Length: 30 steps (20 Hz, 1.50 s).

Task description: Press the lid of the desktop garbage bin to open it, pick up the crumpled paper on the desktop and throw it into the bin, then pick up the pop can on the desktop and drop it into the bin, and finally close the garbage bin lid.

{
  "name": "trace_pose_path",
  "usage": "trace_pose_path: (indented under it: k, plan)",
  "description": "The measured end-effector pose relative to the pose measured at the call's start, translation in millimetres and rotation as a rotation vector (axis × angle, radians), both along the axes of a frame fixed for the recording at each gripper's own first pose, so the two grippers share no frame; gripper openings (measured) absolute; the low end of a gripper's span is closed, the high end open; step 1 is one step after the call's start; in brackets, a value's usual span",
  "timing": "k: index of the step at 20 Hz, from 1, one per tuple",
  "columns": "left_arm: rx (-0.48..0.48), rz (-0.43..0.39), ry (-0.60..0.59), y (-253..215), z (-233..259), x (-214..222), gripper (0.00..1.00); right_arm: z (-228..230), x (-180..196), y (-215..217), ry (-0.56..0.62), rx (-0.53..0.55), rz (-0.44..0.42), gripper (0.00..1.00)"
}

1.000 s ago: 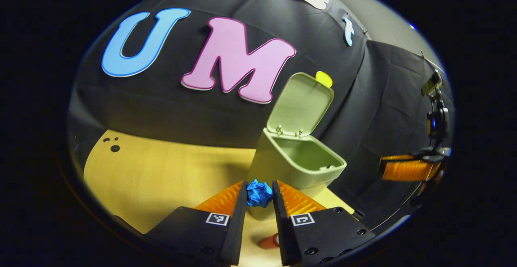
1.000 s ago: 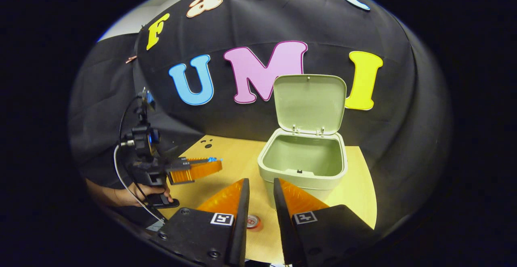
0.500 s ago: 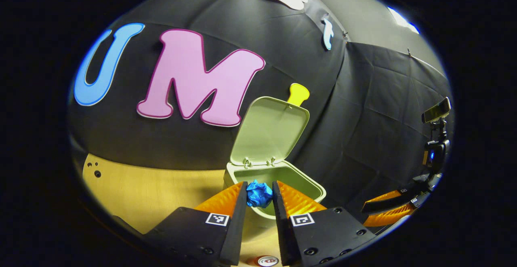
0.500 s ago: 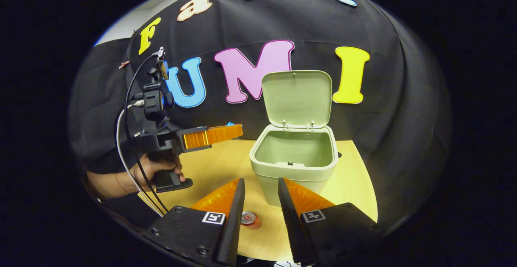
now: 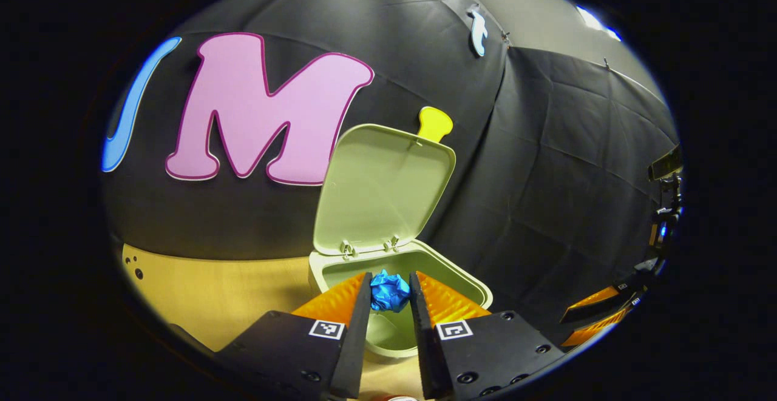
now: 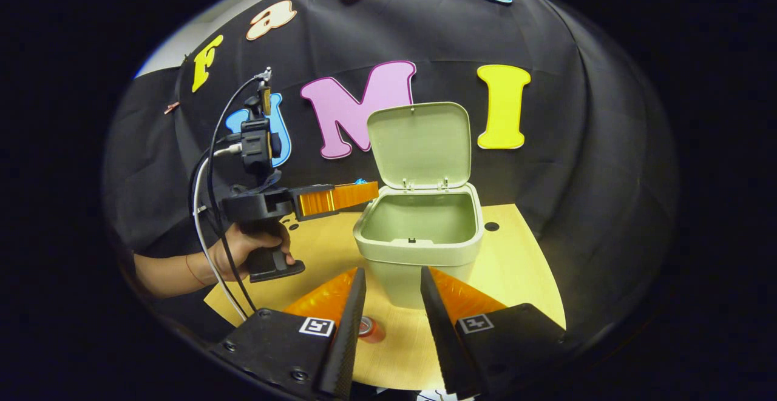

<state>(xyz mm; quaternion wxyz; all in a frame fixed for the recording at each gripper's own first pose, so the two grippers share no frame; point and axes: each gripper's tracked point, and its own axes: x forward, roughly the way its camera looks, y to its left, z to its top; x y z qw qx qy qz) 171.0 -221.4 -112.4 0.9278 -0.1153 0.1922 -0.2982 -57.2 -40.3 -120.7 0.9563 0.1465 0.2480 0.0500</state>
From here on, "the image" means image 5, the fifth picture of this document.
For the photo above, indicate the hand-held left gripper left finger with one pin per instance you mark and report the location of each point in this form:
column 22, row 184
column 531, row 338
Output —
column 355, row 334

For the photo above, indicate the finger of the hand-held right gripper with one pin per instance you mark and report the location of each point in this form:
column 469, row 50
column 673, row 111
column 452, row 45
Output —
column 598, row 326
column 592, row 299

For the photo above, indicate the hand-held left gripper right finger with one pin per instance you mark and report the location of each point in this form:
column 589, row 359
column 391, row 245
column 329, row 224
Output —
column 425, row 340

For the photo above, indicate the blue paper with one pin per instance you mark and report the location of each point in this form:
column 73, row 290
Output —
column 390, row 290

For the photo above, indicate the green desktop garbage bin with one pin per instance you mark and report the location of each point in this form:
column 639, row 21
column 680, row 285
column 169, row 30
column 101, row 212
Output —
column 382, row 188

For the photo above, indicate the black backdrop cloth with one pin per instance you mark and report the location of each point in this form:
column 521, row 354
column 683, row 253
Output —
column 534, row 146

